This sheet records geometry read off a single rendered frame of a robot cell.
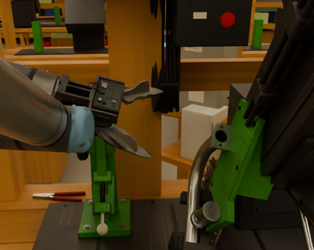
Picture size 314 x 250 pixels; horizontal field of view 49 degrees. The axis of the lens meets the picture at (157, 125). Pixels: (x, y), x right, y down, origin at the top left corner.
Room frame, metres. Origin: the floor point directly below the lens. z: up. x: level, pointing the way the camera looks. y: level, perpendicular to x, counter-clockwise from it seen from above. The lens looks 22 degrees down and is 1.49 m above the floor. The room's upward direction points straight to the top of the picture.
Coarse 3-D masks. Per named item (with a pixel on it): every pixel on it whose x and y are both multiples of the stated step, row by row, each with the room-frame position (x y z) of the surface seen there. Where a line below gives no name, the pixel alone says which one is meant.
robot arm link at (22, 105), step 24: (0, 72) 0.33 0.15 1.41; (0, 96) 0.32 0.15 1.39; (24, 96) 0.36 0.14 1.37; (48, 96) 0.43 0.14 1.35; (0, 120) 0.34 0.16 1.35; (24, 120) 0.37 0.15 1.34; (48, 120) 0.41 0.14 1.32; (72, 120) 0.48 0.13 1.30; (24, 144) 0.49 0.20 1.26; (48, 144) 0.45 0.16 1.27; (72, 144) 0.48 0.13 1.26
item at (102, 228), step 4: (100, 216) 0.70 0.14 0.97; (104, 216) 0.69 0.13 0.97; (100, 220) 0.69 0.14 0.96; (104, 220) 0.69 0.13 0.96; (100, 224) 0.68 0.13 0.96; (104, 224) 0.68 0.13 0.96; (100, 228) 0.67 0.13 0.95; (104, 228) 0.67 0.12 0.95; (100, 232) 0.66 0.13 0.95; (104, 232) 0.66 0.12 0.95
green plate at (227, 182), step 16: (240, 112) 0.64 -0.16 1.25; (240, 128) 0.62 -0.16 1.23; (256, 128) 0.55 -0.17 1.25; (240, 144) 0.59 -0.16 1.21; (256, 144) 0.55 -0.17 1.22; (224, 160) 0.63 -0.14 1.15; (240, 160) 0.56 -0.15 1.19; (256, 160) 0.57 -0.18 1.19; (224, 176) 0.60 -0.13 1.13; (240, 176) 0.55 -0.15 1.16; (256, 176) 0.57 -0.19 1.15; (224, 192) 0.58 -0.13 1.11; (240, 192) 0.57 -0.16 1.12; (256, 192) 0.57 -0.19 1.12
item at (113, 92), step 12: (60, 84) 0.59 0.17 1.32; (72, 84) 0.62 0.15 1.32; (84, 84) 0.61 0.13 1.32; (96, 84) 0.60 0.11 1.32; (108, 84) 0.61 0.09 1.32; (120, 84) 0.62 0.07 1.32; (60, 96) 0.59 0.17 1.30; (72, 96) 0.58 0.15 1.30; (84, 96) 0.61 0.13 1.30; (96, 96) 0.59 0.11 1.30; (108, 96) 0.59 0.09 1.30; (120, 96) 0.60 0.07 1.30; (96, 108) 0.58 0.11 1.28; (108, 108) 0.58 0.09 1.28; (96, 120) 0.61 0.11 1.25; (108, 120) 0.61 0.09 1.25
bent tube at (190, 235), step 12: (216, 132) 0.66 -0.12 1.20; (228, 132) 0.65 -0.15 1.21; (204, 144) 0.68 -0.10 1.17; (216, 144) 0.63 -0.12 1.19; (228, 144) 0.63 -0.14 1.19; (204, 156) 0.69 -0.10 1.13; (192, 168) 0.70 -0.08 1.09; (204, 168) 0.70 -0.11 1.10; (192, 180) 0.69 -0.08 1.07; (192, 192) 0.67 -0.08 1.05; (192, 204) 0.64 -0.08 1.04; (192, 228) 0.60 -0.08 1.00; (192, 240) 0.59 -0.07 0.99
